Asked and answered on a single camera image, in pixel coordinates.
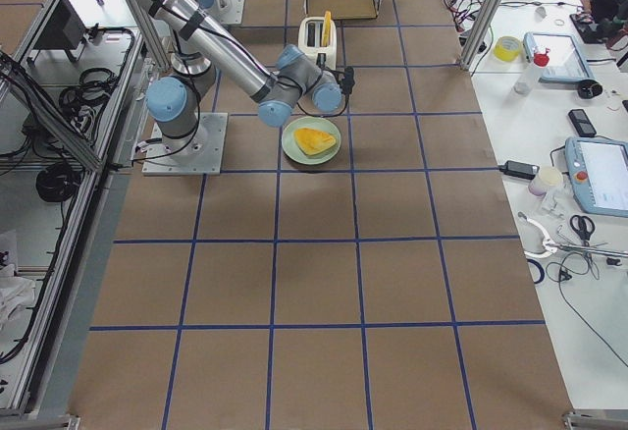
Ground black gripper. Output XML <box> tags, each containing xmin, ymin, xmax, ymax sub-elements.
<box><xmin>316</xmin><ymin>52</ymin><xmax>327</xmax><ymax>70</ymax></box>

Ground white two-slot toaster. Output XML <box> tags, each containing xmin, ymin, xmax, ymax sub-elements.
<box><xmin>297</xmin><ymin>17</ymin><xmax>338</xmax><ymax>70</ymax></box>

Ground yellow bread slice in toaster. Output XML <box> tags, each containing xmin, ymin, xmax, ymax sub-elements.
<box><xmin>321</xmin><ymin>10</ymin><xmax>333</xmax><ymax>47</ymax></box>

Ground light green plate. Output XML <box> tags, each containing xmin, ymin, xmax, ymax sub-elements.
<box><xmin>282</xmin><ymin>117</ymin><xmax>341</xmax><ymax>165</ymax></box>

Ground triangular golden bread piece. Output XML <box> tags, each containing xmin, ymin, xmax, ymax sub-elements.
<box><xmin>293</xmin><ymin>128</ymin><xmax>337</xmax><ymax>156</ymax></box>

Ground yellow tape roll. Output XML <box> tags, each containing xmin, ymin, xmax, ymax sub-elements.
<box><xmin>493</xmin><ymin>35</ymin><xmax>523</xmax><ymax>62</ymax></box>

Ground clear bottle red cap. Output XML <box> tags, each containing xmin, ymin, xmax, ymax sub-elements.
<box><xmin>513</xmin><ymin>48</ymin><xmax>550</xmax><ymax>95</ymax></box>

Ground black power adapter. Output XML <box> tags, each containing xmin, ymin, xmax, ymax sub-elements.
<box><xmin>498</xmin><ymin>160</ymin><xmax>539</xmax><ymax>180</ymax></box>

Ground far blue teach pendant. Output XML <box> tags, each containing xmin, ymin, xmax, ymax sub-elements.
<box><xmin>523</xmin><ymin>31</ymin><xmax>594</xmax><ymax>83</ymax></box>

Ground blue teach pendant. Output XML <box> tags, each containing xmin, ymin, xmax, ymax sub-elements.
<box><xmin>564</xmin><ymin>137</ymin><xmax>627</xmax><ymax>218</ymax></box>
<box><xmin>523</xmin><ymin>31</ymin><xmax>594</xmax><ymax>83</ymax></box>

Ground white paper cup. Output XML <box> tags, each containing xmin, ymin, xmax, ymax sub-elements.
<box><xmin>528</xmin><ymin>166</ymin><xmax>563</xmax><ymax>196</ymax></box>

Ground near blue teach pendant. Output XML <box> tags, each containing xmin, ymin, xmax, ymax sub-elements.
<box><xmin>564</xmin><ymin>137</ymin><xmax>627</xmax><ymax>218</ymax></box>

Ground black scissors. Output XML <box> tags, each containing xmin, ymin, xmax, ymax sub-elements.
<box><xmin>569</xmin><ymin>214</ymin><xmax>596</xmax><ymax>246</ymax></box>

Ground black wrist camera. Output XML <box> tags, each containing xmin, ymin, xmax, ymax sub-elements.
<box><xmin>340</xmin><ymin>66</ymin><xmax>355</xmax><ymax>96</ymax></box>

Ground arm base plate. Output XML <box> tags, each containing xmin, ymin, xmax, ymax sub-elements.
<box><xmin>209</xmin><ymin>0</ymin><xmax>245</xmax><ymax>26</ymax></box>
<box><xmin>140</xmin><ymin>112</ymin><xmax>229</xmax><ymax>176</ymax></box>

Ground aluminium frame post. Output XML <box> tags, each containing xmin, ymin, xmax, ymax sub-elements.
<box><xmin>458</xmin><ymin>0</ymin><xmax>501</xmax><ymax>71</ymax></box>

